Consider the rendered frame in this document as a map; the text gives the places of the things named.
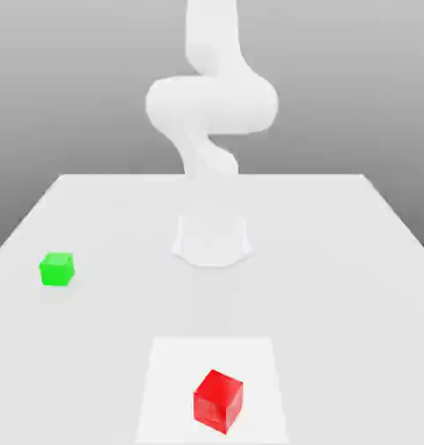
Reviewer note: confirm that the small green cube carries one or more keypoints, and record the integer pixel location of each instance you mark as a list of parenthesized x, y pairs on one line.
[(56, 269)]

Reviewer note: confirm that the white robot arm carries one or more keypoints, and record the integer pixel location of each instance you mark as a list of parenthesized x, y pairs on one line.
[(212, 104)]

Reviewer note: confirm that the small red cube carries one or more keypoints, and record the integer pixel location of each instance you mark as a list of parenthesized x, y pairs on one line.
[(217, 401)]

